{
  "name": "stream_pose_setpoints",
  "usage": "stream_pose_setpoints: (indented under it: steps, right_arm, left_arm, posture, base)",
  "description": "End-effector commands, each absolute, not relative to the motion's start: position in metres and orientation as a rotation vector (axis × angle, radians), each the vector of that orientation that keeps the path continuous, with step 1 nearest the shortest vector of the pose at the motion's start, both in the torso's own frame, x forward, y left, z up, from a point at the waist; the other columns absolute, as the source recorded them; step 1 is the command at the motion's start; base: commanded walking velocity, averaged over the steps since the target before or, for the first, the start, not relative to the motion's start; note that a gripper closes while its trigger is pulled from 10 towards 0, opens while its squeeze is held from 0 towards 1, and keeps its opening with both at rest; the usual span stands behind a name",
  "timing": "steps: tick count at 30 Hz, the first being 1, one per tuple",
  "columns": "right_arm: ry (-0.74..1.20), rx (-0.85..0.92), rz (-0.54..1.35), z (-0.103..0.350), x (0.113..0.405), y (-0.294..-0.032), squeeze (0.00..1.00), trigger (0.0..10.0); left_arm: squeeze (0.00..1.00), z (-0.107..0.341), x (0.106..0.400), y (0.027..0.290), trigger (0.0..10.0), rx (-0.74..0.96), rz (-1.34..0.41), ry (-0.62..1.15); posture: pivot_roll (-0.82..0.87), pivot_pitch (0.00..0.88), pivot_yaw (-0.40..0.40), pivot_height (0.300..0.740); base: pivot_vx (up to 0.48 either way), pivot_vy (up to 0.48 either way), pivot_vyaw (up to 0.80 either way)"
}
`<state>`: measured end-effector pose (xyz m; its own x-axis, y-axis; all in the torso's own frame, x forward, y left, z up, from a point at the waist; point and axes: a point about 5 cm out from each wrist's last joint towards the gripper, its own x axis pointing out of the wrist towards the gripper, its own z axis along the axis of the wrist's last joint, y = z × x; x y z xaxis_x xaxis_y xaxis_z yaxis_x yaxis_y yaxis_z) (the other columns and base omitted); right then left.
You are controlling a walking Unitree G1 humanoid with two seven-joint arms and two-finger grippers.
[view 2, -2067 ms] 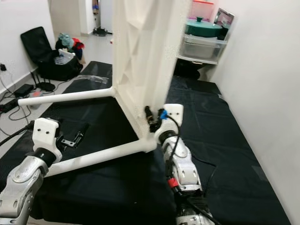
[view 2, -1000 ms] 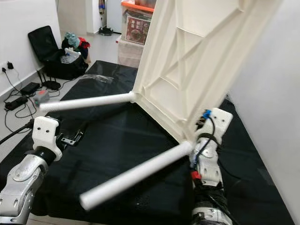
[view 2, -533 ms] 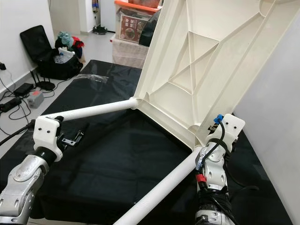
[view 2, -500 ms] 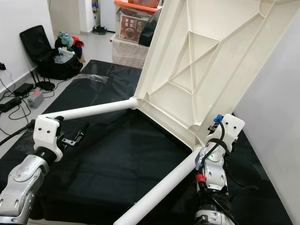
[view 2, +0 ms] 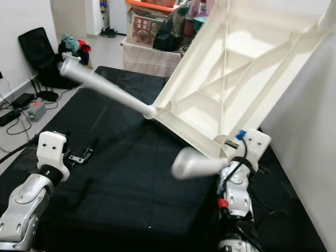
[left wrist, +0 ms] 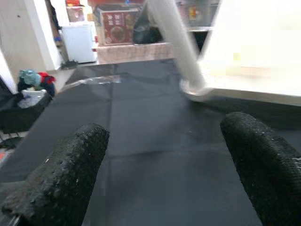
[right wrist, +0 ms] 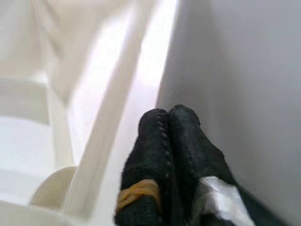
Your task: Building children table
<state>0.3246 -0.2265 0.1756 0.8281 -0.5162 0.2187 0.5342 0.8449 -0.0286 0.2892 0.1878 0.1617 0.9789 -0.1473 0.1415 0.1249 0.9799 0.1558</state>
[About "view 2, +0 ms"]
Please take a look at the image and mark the white plastic table top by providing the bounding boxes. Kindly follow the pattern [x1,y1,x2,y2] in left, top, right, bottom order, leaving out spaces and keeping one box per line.
[152,0,336,161]

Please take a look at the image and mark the black floor cloth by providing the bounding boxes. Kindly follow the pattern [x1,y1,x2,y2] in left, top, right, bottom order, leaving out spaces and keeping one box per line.
[0,66,326,252]

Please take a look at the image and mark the grey power box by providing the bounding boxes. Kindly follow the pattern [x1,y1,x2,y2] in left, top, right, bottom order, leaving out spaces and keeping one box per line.
[28,101,46,121]

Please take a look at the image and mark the black round stand base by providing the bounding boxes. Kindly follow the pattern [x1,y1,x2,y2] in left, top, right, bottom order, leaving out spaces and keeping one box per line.
[38,91,58,101]

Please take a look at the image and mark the black power adapter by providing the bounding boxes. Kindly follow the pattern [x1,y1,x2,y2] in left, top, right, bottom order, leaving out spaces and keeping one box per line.
[12,93,35,107]
[0,109,22,125]

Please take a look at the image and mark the red soft item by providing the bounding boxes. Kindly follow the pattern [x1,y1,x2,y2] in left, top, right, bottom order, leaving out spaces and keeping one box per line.
[77,41,91,54]

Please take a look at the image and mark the beige cloth-covered stand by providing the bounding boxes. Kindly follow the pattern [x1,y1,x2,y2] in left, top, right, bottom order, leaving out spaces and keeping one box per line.
[122,41,184,78]

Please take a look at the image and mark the teal plush toy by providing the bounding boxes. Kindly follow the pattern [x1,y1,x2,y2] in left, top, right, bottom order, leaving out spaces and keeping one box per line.
[61,35,78,51]

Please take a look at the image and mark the black open bag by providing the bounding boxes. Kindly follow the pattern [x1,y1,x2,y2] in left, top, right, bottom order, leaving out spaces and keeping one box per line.
[18,27,90,90]

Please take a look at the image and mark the black glossy bag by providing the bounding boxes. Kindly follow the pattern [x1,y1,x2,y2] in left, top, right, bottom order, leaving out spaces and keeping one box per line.
[153,3,195,51]

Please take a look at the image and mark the green pot with lid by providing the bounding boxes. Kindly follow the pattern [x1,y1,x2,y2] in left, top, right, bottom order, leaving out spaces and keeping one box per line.
[193,16,208,31]

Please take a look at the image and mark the orange-lidded storage box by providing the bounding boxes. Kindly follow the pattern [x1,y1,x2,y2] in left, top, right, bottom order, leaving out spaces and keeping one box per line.
[126,0,171,47]

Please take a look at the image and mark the white appliance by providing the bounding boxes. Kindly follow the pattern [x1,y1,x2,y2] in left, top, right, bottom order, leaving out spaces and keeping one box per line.
[108,0,129,35]

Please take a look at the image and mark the metal pot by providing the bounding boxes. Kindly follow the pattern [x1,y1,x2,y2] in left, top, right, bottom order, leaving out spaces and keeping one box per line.
[143,0,176,7]

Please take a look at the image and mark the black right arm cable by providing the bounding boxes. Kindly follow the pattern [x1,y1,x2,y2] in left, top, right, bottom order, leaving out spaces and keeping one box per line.
[218,131,289,232]

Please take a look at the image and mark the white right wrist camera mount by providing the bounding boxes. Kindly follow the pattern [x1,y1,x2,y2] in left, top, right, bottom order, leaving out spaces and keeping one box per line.
[228,129,272,169]

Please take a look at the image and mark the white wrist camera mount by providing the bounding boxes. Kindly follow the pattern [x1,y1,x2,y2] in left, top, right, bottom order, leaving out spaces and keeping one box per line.
[228,129,272,169]
[38,131,70,180]

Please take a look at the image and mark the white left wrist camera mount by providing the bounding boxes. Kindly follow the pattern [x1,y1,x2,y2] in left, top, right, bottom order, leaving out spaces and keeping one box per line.
[38,131,70,180]

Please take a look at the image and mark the black looped floor cable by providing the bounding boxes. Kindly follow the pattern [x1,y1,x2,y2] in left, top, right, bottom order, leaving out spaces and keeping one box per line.
[0,108,35,138]

